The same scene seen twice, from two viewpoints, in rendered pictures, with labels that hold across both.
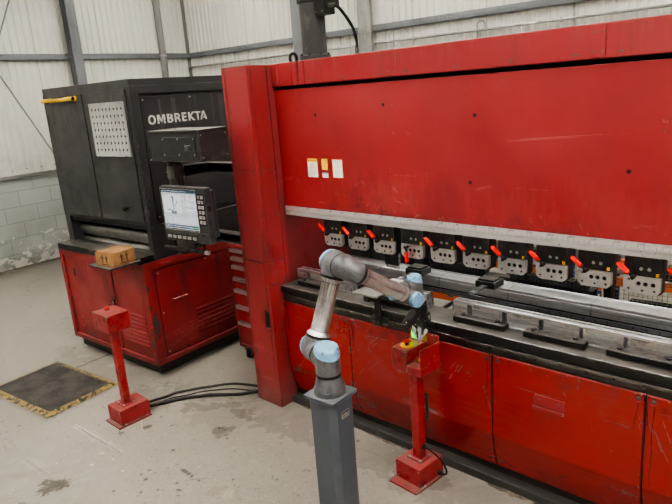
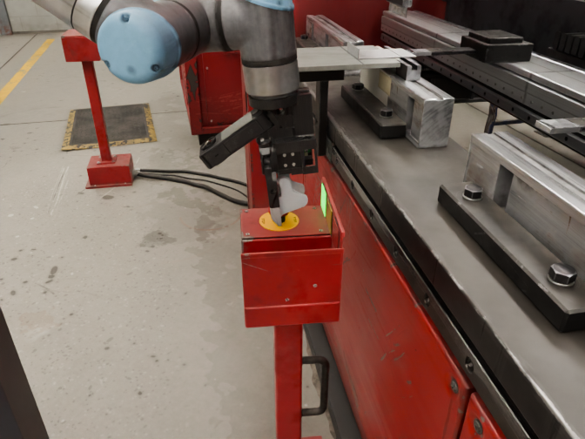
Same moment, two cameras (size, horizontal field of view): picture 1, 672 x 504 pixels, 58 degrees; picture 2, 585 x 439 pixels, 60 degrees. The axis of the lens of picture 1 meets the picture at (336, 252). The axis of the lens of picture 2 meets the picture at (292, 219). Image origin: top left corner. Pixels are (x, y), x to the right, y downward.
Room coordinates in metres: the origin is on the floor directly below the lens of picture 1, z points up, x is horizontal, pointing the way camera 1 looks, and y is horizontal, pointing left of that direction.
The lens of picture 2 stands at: (2.38, -0.82, 1.24)
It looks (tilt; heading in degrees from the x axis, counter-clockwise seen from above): 30 degrees down; 36
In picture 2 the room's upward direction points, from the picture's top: straight up
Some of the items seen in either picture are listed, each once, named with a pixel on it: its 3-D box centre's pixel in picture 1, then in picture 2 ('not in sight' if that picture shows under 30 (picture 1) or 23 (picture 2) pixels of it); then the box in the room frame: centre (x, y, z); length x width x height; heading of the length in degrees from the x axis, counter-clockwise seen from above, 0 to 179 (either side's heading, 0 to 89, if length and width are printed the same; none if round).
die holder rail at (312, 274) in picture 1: (327, 279); (331, 42); (3.82, 0.07, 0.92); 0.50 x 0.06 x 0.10; 46
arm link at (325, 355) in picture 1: (326, 357); not in sight; (2.57, 0.08, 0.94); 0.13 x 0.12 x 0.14; 25
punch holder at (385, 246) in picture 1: (387, 238); not in sight; (3.46, -0.31, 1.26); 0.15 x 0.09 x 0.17; 46
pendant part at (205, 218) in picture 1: (191, 213); not in sight; (3.88, 0.91, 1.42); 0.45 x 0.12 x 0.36; 51
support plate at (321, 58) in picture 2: (378, 288); (327, 57); (3.34, -0.23, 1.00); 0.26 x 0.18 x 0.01; 136
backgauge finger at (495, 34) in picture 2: (411, 272); (464, 46); (3.56, -0.45, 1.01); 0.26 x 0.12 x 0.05; 136
